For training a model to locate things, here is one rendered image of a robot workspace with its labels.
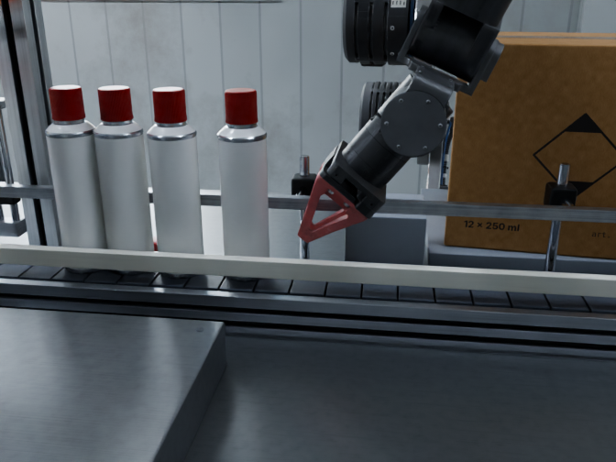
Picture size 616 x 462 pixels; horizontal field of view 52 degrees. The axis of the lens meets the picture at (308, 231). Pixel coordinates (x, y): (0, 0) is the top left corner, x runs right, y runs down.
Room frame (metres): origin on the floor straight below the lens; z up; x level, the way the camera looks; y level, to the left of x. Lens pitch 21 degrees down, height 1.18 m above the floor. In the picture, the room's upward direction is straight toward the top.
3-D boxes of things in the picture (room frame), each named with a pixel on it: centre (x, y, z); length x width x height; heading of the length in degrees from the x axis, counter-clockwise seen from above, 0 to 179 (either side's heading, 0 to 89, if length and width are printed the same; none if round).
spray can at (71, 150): (0.68, 0.26, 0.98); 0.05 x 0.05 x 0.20
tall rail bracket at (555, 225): (0.68, -0.29, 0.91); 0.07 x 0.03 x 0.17; 173
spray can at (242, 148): (0.65, 0.07, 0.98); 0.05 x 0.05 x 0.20
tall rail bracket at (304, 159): (0.72, 0.01, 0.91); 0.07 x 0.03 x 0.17; 173
